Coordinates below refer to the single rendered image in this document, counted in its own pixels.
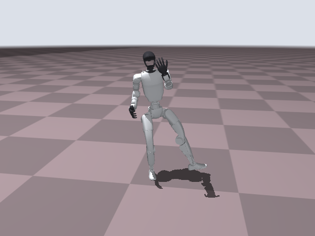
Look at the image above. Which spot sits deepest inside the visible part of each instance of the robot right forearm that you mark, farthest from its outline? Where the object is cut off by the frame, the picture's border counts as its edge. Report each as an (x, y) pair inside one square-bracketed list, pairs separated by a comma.
[(134, 101)]

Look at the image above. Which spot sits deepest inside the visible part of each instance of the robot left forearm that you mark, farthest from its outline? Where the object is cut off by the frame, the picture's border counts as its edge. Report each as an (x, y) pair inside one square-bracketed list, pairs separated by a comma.
[(168, 82)]

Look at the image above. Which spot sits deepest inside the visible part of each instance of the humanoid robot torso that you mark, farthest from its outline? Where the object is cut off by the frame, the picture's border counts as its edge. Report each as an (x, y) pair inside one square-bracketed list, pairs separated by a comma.
[(152, 84)]

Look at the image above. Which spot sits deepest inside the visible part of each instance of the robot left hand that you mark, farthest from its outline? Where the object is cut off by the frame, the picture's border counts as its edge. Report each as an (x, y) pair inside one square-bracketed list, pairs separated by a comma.
[(163, 68)]

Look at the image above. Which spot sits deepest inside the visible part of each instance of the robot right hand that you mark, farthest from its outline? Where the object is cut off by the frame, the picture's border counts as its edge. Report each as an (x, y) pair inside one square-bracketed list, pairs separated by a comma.
[(132, 110)]

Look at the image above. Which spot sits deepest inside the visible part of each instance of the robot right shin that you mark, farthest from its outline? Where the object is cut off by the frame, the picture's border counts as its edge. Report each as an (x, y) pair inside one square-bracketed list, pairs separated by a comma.
[(151, 160)]

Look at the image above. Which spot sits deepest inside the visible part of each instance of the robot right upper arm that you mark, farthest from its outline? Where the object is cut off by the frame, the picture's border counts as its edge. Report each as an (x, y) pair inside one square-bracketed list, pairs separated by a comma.
[(136, 83)]

